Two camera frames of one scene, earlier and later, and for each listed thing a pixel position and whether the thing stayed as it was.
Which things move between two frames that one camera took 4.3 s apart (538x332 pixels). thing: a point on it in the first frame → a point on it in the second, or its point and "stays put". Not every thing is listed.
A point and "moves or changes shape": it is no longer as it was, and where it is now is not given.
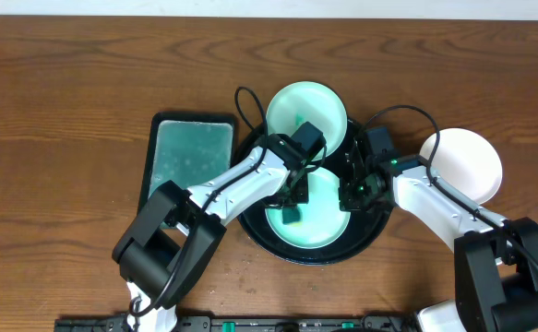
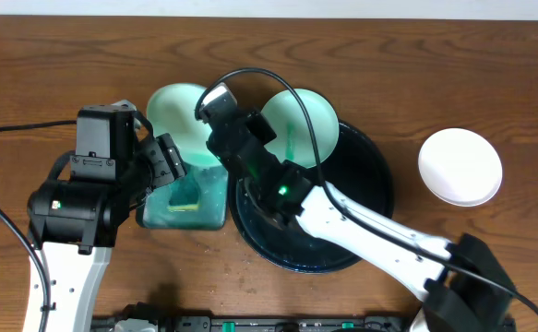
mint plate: (323, 220) moves or changes shape
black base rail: (245, 324) stays put
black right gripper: (347, 200) → (260, 125)
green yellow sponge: (290, 215) moves or changes shape
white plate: (467, 160) stays put
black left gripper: (292, 198) → (165, 161)
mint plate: (311, 102) moves or changes shape
